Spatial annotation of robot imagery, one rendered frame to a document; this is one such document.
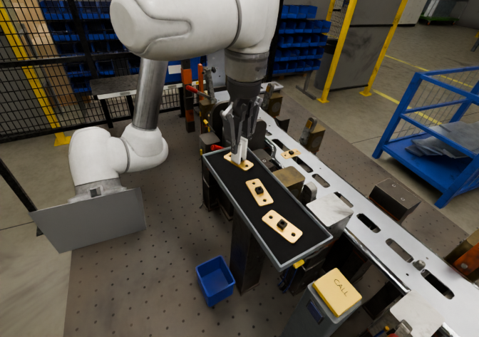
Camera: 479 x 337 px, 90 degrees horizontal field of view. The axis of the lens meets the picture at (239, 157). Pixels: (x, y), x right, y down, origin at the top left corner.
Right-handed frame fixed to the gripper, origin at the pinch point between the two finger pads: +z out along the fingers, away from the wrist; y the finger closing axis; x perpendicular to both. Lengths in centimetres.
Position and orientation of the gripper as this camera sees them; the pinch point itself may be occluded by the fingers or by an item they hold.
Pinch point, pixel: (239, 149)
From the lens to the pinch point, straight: 64.9
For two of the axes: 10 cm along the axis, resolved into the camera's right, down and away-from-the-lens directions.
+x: -7.5, -4.5, 4.8
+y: 6.6, -4.4, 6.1
